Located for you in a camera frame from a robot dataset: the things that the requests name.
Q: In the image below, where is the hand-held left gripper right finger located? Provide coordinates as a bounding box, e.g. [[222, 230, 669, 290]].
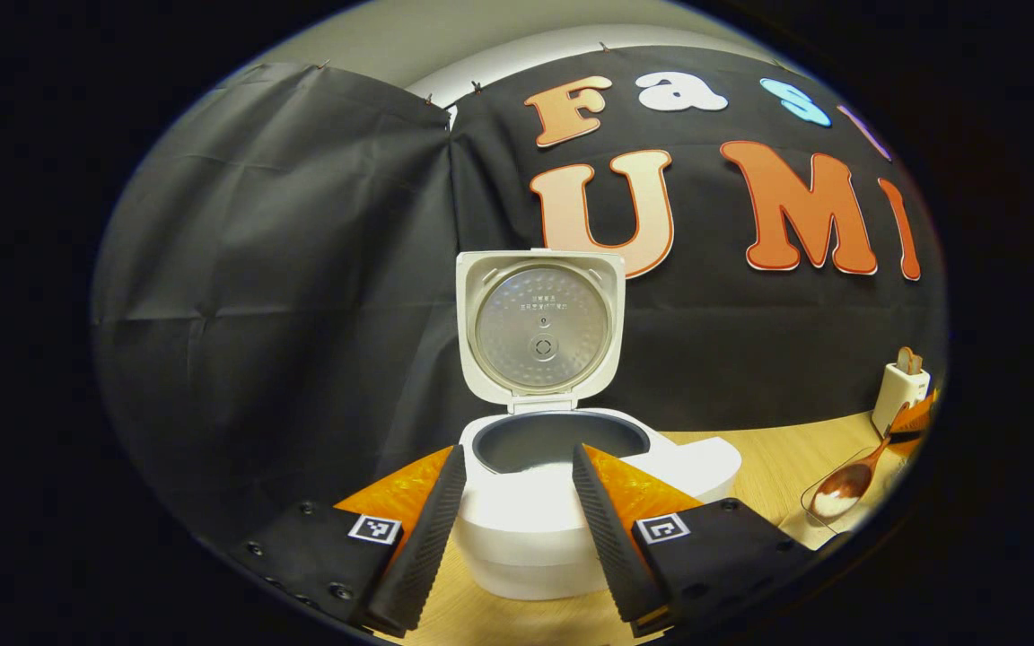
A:
[[571, 442, 819, 640]]

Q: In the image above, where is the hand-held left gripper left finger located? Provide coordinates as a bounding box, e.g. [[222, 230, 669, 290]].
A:
[[234, 444, 469, 638]]

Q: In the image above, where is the white rice cooker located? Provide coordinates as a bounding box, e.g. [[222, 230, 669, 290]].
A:
[[454, 249, 744, 602]]

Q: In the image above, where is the brown wooden spoon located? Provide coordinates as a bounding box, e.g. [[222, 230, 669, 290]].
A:
[[809, 401, 913, 523]]

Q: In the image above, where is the clear box of rice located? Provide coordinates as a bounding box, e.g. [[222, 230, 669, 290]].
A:
[[800, 444, 895, 544]]

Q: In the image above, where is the white toaster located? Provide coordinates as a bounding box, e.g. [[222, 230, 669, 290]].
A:
[[872, 362, 931, 438]]

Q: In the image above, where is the black backdrop cloth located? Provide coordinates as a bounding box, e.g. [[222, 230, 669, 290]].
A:
[[91, 43, 947, 548]]

